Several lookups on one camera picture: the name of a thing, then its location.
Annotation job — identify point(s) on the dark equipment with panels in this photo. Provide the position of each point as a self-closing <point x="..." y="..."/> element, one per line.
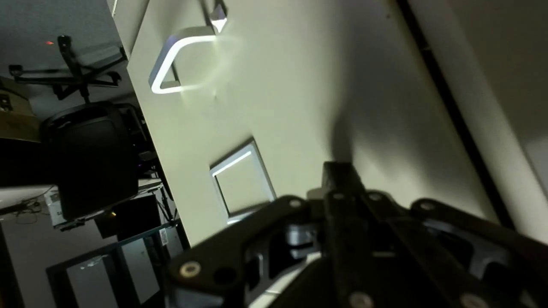
<point x="120" y="268"/>

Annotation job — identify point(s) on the black office chair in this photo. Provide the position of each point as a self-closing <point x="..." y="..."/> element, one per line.
<point x="91" y="155"/>

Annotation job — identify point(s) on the beige metal filing cabinet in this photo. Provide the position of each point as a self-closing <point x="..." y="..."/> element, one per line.
<point x="502" y="86"/>

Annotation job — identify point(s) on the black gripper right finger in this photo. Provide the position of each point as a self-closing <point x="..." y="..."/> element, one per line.
<point x="434" y="257"/>

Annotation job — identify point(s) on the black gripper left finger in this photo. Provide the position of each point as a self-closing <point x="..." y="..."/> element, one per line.
<point x="257" y="257"/>

